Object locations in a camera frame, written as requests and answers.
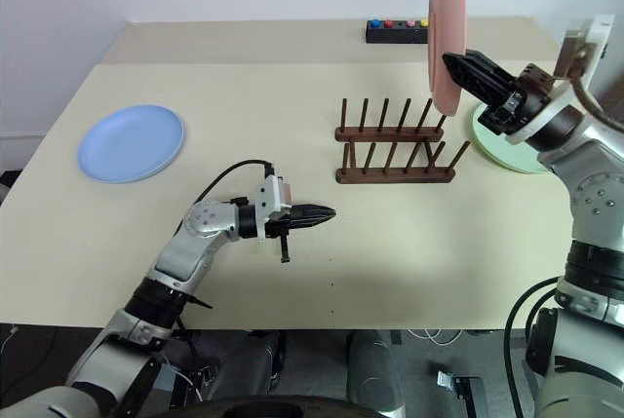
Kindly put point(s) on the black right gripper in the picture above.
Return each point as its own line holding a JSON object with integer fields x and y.
{"x": 507, "y": 108}

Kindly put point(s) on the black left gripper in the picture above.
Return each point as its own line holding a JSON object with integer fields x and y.
{"x": 285, "y": 223}

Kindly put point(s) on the pink plate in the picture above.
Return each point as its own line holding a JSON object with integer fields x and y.
{"x": 448, "y": 23}

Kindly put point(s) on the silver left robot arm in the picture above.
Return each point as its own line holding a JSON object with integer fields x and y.
{"x": 180, "y": 257}

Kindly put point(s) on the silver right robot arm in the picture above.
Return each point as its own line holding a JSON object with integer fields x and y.
{"x": 595, "y": 169}

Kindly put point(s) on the wooden dish rack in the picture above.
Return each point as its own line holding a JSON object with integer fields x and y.
{"x": 395, "y": 174}

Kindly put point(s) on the green plate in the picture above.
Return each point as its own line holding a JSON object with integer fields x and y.
{"x": 492, "y": 145}

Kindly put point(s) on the black button box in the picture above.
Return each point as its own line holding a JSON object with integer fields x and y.
{"x": 395, "y": 35}

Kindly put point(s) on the red button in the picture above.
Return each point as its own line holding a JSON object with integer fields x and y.
{"x": 388, "y": 24}

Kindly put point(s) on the blue button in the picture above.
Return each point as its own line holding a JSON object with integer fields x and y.
{"x": 375, "y": 24}

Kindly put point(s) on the grey rounded shape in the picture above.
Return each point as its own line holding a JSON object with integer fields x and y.
{"x": 373, "y": 369}

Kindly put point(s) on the blue plate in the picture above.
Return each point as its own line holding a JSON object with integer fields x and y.
{"x": 131, "y": 142}

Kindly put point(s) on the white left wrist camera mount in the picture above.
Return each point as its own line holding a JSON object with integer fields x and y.
{"x": 273, "y": 194}

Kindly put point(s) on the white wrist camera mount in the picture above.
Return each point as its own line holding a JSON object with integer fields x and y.
{"x": 273, "y": 194}
{"x": 543, "y": 116}

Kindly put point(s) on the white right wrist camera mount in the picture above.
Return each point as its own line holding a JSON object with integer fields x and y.
{"x": 543, "y": 116}

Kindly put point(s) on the metal caster bracket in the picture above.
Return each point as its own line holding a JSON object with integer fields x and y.
{"x": 458, "y": 386}

